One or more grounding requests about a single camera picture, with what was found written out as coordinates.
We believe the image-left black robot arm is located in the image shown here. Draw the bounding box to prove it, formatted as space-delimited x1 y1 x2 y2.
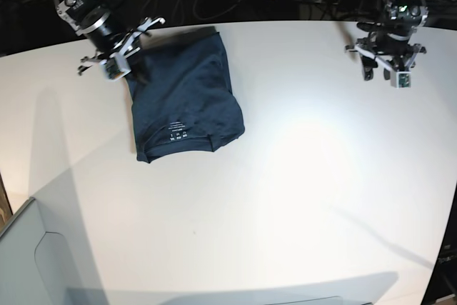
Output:
55 0 166 81

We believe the grey partition panel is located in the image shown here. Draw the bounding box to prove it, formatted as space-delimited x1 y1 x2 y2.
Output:
0 196 108 305

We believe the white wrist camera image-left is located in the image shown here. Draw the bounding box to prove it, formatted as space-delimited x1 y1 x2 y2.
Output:
102 55 131 81

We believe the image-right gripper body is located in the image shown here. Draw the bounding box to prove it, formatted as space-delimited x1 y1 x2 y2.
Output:
345 31 427 72

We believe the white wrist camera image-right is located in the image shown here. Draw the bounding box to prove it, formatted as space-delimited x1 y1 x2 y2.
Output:
390 71 411 89

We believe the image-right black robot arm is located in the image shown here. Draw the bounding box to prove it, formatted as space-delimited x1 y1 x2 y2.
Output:
345 0 428 89

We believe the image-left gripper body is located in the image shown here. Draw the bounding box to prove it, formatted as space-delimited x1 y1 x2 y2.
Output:
78 16 166 75

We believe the dark blue T-shirt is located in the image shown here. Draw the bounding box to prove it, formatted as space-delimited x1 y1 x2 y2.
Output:
127 26 245 163

